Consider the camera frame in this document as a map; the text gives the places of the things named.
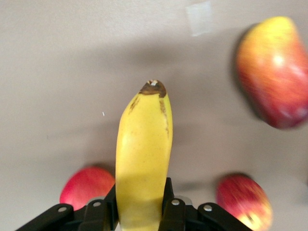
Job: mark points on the red yellow mango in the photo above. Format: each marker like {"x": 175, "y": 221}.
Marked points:
{"x": 272, "y": 72}

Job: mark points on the brown paper table cover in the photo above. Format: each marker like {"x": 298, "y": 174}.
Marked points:
{"x": 60, "y": 96}

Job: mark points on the red apple with yellow patches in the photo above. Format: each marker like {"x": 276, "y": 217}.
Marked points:
{"x": 240, "y": 197}

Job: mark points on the small clear tape piece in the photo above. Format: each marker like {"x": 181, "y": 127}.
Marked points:
{"x": 199, "y": 18}

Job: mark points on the yellow banana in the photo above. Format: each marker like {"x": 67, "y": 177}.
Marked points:
{"x": 144, "y": 144}

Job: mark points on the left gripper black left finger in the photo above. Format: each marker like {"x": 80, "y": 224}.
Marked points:
{"x": 91, "y": 219}

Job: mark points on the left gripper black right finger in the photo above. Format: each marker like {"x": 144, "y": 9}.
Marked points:
{"x": 180, "y": 219}

